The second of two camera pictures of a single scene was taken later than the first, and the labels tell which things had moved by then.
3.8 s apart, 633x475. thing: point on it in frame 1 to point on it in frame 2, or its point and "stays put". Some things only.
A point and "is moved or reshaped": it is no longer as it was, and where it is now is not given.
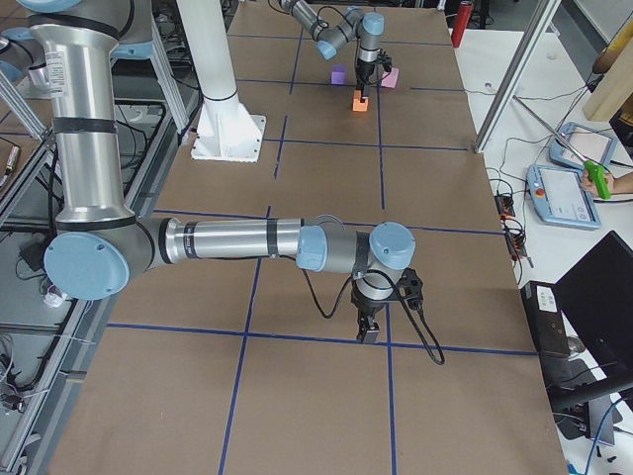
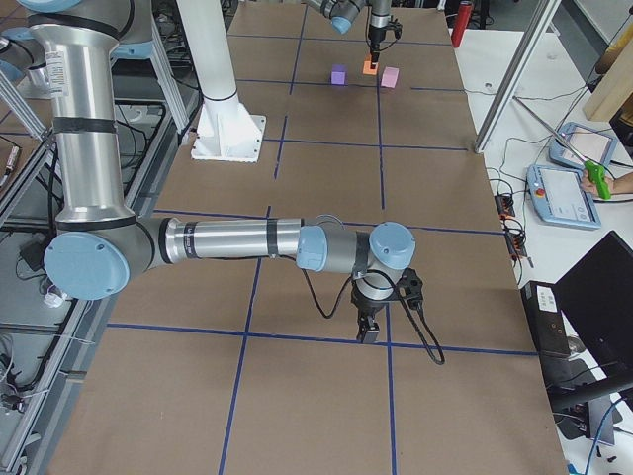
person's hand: [587, 185] stays put
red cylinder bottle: [463, 16] stays put
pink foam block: [391, 80] stays put
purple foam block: [338, 74] stays put
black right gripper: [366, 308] stays put
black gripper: [386, 61] to [397, 27]
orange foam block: [359, 106] is moved or reshaped
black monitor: [596, 296] stays put
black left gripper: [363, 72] to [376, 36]
